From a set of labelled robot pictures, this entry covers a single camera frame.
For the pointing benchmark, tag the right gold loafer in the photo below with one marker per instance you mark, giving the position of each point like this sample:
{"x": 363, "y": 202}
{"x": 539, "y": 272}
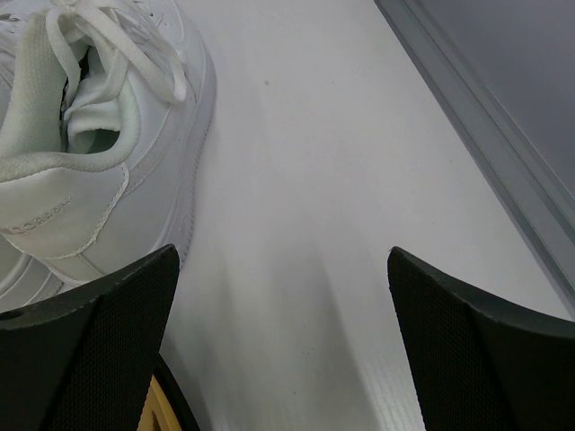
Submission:
{"x": 166, "y": 408}

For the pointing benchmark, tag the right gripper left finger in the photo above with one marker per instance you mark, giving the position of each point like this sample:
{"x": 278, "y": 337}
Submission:
{"x": 84, "y": 359}

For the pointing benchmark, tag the right aluminium floor rail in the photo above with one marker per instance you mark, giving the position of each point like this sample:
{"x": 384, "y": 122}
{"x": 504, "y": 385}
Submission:
{"x": 540, "y": 205}

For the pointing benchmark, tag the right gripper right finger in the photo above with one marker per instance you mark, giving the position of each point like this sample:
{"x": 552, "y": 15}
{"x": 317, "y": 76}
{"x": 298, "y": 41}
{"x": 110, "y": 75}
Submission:
{"x": 478, "y": 361}

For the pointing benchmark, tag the right white sneaker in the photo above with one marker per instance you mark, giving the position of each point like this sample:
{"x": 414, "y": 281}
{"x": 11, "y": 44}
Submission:
{"x": 105, "y": 108}

